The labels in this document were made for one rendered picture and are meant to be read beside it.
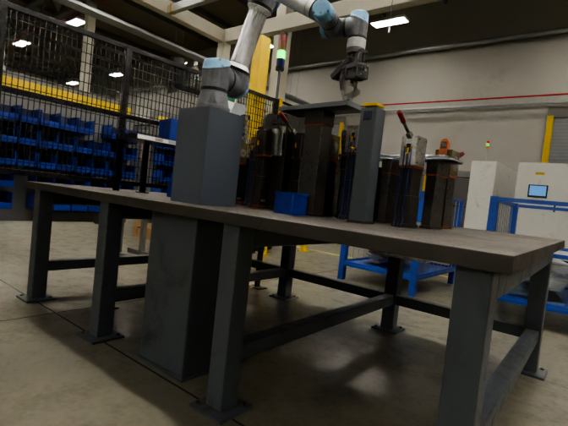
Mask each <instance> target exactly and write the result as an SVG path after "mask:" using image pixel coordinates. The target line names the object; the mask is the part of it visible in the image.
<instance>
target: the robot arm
mask: <svg viewBox="0 0 568 426"><path fill-rule="evenodd" d="M280 4H283V5H285V6H287V7H289V8H291V9H293V10H295V11H297V12H298V13H300V14H302V15H304V16H306V17H308V18H310V19H312V20H314V21H316V22H317V23H319V32H320V35H321V37H322V38H324V39H332V38H346V37H347V55H348V56H349V57H347V58H346V59H345V60H344V61H343V62H342V63H341V64H340V66H339V67H338V68H337V69H336V70H335V71H334V72H333V73H332V74H331V75H330V77H331V79H333V80H336V81H339V82H340V90H341V96H342V99H343V100H344V101H346V100H349V101H352V99H353V98H354V97H356V96H359V95H360V94H361V90H360V89H358V82H362V81H364V80H367V79H368V75H369V67H368V66H367V63H366V64H365V62H364V57H365V55H367V54H368V51H367V50H365V46H366V39H367V32H368V26H369V14H368V13H367V12H366V11H364V10H362V9H356V10H355V11H352V12H351V15H350V17H347V18H339V16H338V15H337V13H336V11H335V9H334V8H333V6H332V4H331V3H330V2H329V1H328V0H248V14H247V17H246V19H245V21H244V24H243V28H242V31H241V33H240V36H239V38H238V43H237V45H236V47H235V50H234V53H233V55H232V59H231V61H229V60H227V59H224V58H218V57H209V58H206V59H205V60H204V63H203V67H202V79H201V87H200V94H199V97H198V99H197V101H196V103H195V106H194V107H207V106H211V107H215V108H219V109H222V110H224V111H227V112H230V108H229V106H228V100H227V97H229V98H232V99H240V98H242V97H244V96H245V95H246V94H247V93H248V91H249V81H248V78H249V64H250V62H251V59H252V56H253V55H254V50H255V48H256V46H257V43H258V40H259V37H260V34H261V31H262V30H263V27H264V24H265V21H266V18H267V17H270V16H271V14H272V13H273V12H275V10H276V9H278V8H279V6H280ZM350 83H351V84H350Z"/></svg>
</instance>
